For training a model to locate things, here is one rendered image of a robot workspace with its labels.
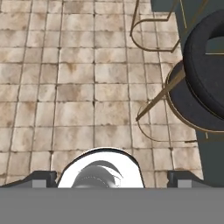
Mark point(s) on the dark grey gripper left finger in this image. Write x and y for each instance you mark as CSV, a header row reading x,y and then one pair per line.
x,y
40,177

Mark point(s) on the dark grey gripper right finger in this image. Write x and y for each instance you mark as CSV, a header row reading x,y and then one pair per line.
x,y
182,177

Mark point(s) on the white and grey round thing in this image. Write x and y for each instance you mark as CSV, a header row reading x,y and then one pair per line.
x,y
96,169

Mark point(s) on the black stool with brass frame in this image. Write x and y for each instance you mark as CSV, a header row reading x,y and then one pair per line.
x,y
134,20
201,73

